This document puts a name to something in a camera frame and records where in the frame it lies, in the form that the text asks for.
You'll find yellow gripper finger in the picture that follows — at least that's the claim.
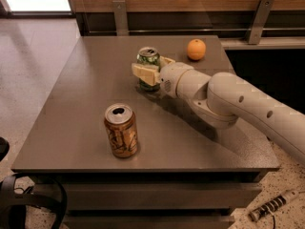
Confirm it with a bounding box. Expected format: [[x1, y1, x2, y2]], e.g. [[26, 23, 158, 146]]
[[159, 56, 174, 68], [132, 63, 160, 86]]

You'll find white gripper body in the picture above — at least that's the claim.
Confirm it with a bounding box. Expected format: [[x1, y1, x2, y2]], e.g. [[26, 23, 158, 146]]
[[160, 62, 193, 98]]

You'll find green soda can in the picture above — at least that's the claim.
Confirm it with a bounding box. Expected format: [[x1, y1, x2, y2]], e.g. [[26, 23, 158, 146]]
[[137, 47, 160, 92]]

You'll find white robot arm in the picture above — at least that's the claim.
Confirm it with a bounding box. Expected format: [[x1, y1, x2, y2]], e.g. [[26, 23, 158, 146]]
[[132, 59, 305, 165]]

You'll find orange brown soda can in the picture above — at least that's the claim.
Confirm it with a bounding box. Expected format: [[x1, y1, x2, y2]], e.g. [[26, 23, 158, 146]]
[[104, 103, 138, 158]]

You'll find orange fruit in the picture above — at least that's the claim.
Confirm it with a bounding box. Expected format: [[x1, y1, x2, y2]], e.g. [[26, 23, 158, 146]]
[[187, 39, 206, 61]]

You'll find grey drawer cabinet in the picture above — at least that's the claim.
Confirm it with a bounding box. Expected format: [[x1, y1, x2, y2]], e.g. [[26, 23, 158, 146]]
[[12, 36, 279, 229]]

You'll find black chair edge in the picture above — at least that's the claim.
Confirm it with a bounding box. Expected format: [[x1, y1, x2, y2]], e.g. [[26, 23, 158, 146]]
[[0, 137, 10, 161]]

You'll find white power strip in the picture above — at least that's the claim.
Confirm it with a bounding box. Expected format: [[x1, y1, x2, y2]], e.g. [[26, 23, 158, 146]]
[[249, 190, 299, 222]]

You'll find left metal bracket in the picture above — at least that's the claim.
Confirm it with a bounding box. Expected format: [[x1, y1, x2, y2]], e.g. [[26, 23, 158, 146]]
[[112, 0, 129, 36]]

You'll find metal bracket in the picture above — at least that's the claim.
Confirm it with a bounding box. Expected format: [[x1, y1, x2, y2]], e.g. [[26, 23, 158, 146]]
[[246, 0, 275, 45], [112, 0, 129, 36]]

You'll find right metal bracket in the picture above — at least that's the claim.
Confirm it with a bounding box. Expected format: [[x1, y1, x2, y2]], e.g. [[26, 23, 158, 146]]
[[246, 0, 275, 45]]

